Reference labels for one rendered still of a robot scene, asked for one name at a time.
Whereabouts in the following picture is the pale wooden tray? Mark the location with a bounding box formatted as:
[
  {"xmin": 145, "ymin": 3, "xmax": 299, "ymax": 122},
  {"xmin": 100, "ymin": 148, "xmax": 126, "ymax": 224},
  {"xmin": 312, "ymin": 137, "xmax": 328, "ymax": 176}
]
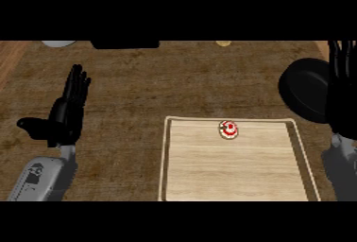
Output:
[{"xmin": 156, "ymin": 115, "xmax": 321, "ymax": 202}]

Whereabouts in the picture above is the pale grey round dish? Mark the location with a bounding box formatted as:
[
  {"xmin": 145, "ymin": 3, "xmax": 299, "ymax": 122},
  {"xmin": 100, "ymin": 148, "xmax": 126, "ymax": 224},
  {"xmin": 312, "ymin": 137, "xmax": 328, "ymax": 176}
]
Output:
[{"xmin": 39, "ymin": 40, "xmax": 78, "ymax": 48}]

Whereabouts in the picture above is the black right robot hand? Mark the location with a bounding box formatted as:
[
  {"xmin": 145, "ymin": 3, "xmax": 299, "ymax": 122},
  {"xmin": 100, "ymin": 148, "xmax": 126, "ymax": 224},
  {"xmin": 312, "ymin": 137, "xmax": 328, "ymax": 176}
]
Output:
[{"xmin": 322, "ymin": 40, "xmax": 357, "ymax": 141}]

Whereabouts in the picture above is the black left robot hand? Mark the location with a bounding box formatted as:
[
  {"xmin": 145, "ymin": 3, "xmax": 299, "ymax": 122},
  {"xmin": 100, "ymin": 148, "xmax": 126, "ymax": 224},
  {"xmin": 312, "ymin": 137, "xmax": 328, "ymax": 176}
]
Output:
[{"xmin": 14, "ymin": 63, "xmax": 91, "ymax": 148}]

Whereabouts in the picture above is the red and white cupcake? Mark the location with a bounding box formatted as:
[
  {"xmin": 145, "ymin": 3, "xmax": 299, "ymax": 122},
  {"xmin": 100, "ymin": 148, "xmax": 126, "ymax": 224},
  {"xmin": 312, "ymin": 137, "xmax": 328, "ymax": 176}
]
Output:
[{"xmin": 216, "ymin": 119, "xmax": 240, "ymax": 141}]

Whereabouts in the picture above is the black appliance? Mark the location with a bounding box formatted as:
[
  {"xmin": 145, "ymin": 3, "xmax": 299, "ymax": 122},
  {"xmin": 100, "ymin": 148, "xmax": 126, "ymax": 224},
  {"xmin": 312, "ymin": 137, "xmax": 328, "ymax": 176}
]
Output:
[{"xmin": 88, "ymin": 40, "xmax": 162, "ymax": 50}]

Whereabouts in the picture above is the black pot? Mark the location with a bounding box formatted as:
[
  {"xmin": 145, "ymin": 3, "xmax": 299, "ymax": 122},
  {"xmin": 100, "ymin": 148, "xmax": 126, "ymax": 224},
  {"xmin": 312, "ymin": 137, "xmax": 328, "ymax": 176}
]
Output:
[{"xmin": 277, "ymin": 57, "xmax": 331, "ymax": 125}]

